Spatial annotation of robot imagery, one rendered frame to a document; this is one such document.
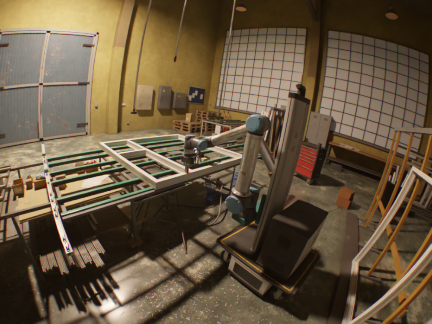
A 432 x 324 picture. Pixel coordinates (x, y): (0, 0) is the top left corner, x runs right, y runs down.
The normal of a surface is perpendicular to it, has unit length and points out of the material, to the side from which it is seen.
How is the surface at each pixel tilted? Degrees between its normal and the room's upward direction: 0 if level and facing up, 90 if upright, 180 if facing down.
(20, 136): 90
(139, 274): 0
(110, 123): 90
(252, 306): 0
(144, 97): 90
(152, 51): 90
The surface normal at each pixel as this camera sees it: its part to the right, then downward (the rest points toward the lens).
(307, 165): -0.86, 0.04
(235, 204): -0.64, 0.24
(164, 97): 0.77, 0.29
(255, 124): -0.60, 0.04
